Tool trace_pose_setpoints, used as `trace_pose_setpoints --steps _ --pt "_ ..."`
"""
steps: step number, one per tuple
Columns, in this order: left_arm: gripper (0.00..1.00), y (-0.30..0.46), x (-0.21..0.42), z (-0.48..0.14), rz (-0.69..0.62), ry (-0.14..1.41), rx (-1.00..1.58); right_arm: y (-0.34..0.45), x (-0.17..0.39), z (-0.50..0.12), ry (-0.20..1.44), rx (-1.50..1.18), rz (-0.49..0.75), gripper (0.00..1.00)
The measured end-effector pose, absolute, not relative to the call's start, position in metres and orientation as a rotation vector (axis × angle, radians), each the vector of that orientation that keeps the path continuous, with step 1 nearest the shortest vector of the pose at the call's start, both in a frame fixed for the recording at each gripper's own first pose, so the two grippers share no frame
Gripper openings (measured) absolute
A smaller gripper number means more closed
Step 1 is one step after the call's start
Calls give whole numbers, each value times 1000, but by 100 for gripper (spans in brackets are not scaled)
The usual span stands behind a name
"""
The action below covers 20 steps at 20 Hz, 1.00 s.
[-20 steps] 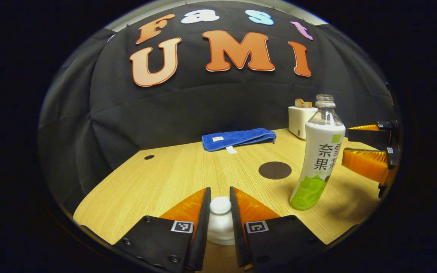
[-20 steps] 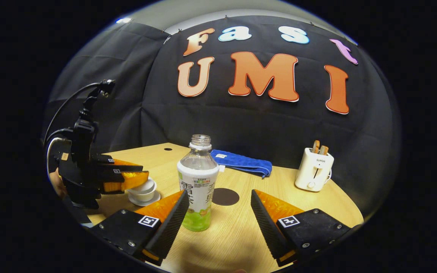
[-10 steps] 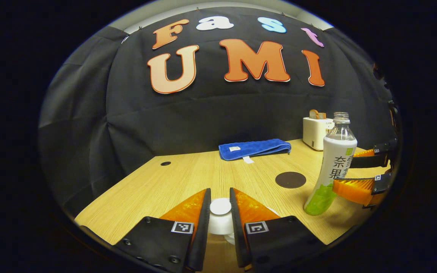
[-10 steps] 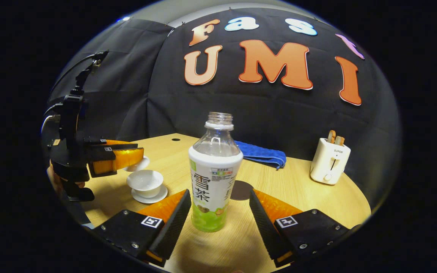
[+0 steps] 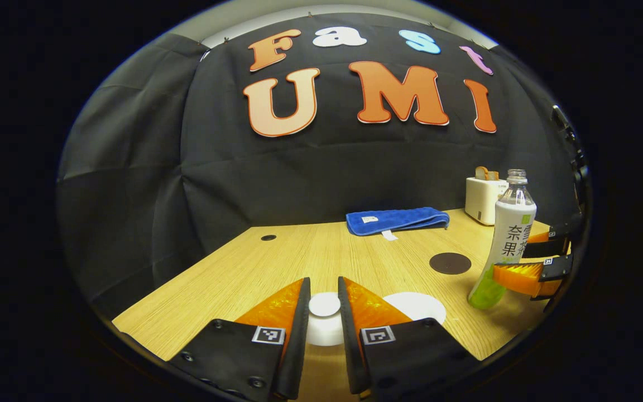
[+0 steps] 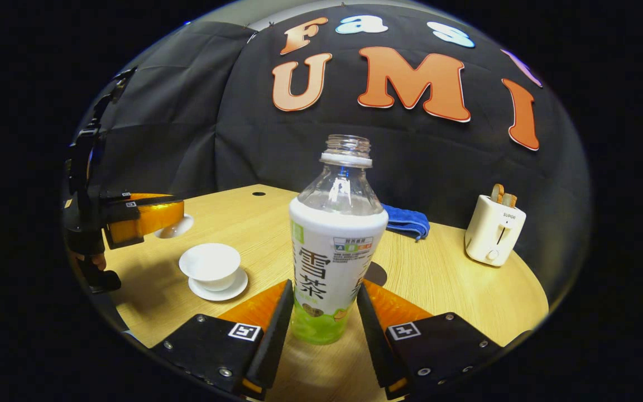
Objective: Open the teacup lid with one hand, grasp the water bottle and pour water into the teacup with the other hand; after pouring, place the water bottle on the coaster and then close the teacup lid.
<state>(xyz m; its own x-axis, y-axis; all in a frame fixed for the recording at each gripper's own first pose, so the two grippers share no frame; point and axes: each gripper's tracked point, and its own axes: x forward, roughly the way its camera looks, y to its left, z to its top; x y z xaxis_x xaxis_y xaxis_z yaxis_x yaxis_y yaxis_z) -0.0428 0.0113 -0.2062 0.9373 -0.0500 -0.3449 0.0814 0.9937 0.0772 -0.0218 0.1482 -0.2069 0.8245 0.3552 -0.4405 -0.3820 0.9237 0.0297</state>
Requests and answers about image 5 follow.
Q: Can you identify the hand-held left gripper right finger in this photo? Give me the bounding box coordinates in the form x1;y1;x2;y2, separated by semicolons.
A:
337;276;481;401

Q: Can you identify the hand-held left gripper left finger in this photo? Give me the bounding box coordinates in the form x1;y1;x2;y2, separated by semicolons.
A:
166;277;312;401

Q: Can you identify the clear water bottle white label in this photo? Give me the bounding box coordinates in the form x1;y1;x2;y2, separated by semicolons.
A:
468;169;538;311

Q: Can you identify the dark brown round coaster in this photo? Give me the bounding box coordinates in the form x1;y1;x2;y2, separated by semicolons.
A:
429;252;472;275

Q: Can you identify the white teacup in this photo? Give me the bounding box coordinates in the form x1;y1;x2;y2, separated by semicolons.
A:
382;291;447;326

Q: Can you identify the white toaster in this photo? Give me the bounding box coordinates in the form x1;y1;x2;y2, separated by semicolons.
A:
464;176;509;226

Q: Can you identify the black articulated stand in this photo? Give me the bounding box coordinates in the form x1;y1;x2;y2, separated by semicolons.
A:
551;105;586;185

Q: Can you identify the blue folded towel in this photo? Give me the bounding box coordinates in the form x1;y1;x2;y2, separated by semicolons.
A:
346;207;450;242

